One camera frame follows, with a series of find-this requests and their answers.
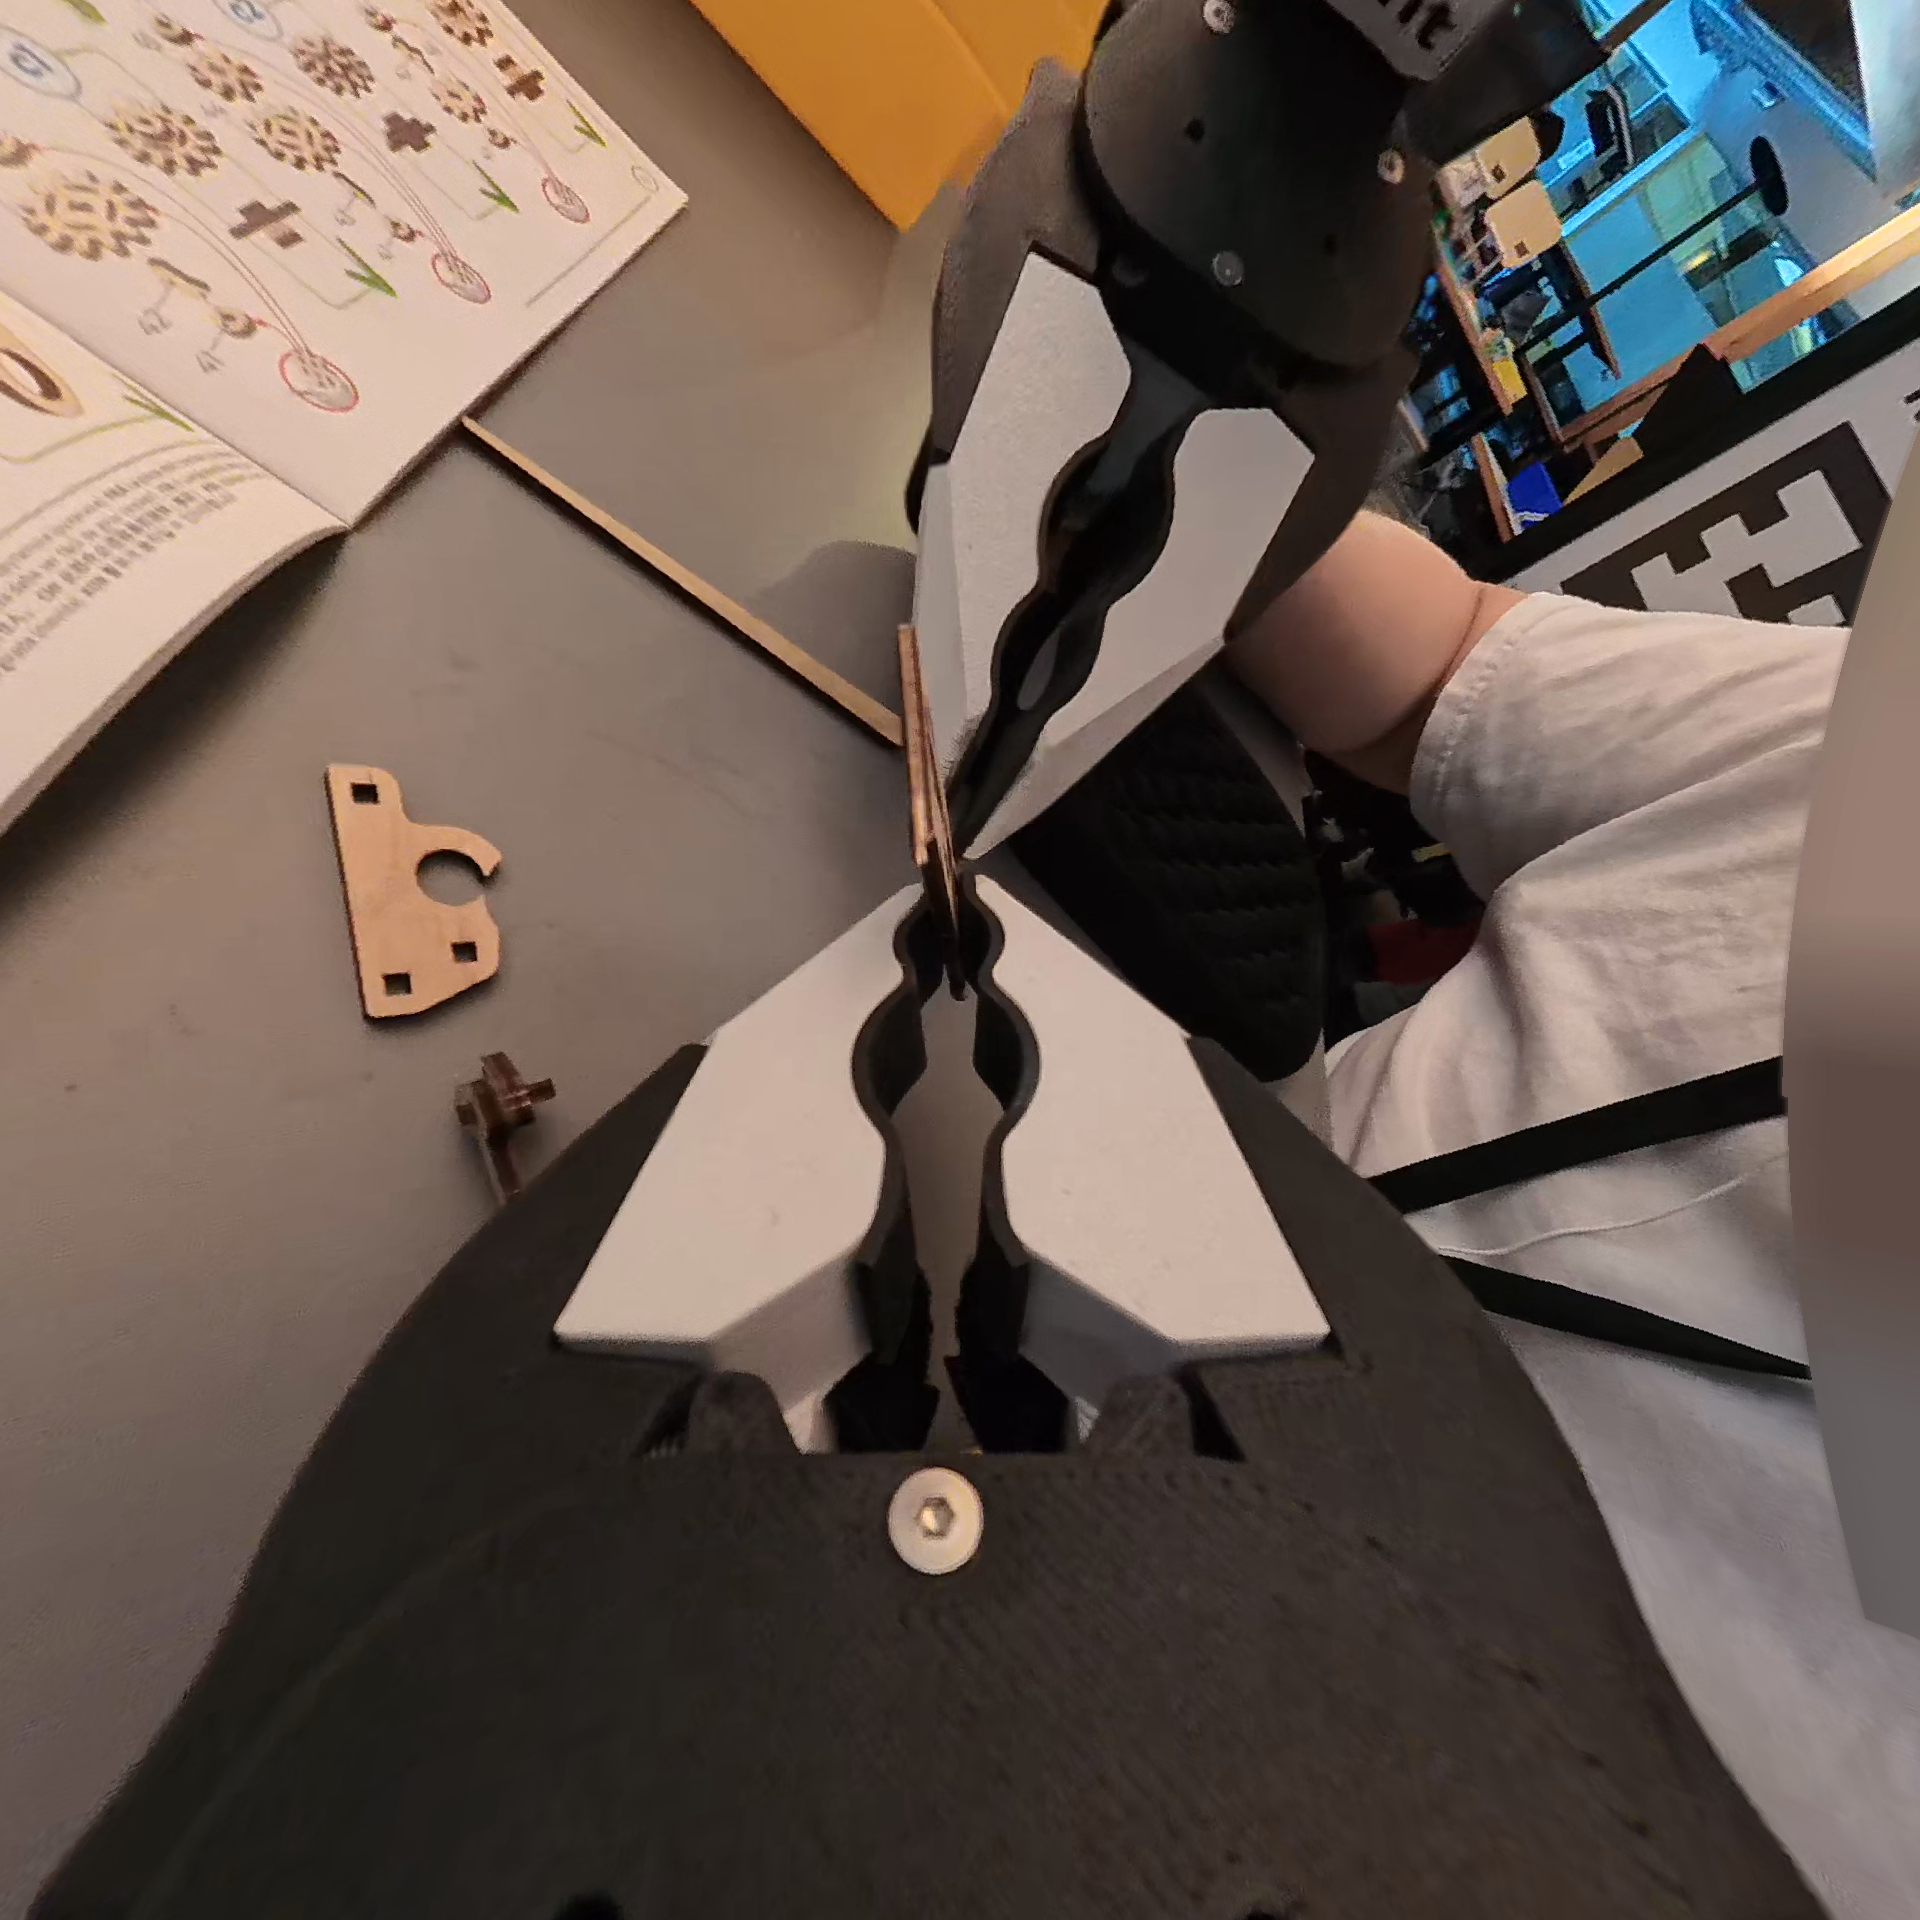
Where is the black textured pad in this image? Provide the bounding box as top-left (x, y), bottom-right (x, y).
top-left (983, 660), bottom-right (1338, 1086)

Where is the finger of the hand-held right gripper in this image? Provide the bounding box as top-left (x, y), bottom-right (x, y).
top-left (911, 247), bottom-right (1143, 818)
top-left (961, 402), bottom-right (1325, 863)

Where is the person's right forearm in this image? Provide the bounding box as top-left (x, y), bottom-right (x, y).
top-left (1229, 510), bottom-right (1531, 797)

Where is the illustrated instruction booklet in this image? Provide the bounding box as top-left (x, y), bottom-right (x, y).
top-left (0, 0), bottom-right (693, 834)

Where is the black white marker sign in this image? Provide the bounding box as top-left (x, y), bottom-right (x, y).
top-left (1500, 323), bottom-right (1920, 632)

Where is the flat wooden bracket part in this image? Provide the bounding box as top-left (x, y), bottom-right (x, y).
top-left (324, 765), bottom-right (505, 1023)

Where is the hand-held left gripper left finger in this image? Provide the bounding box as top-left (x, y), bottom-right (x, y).
top-left (554, 883), bottom-right (923, 1452)

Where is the stack of yellow plastic bins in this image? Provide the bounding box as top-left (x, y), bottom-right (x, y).
top-left (691, 0), bottom-right (1119, 231)

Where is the small dark wooden wheel part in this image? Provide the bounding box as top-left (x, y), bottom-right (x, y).
top-left (454, 1054), bottom-right (558, 1203)

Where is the thin wooden stick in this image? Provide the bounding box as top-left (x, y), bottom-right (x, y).
top-left (461, 416), bottom-right (905, 747)

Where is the wooden model part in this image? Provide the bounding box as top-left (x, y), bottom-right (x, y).
top-left (895, 622), bottom-right (967, 1002)

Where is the black floor lamp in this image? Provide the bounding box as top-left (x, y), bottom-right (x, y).
top-left (1553, 134), bottom-right (1794, 394)

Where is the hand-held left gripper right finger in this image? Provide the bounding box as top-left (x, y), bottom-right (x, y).
top-left (979, 883), bottom-right (1334, 1450)

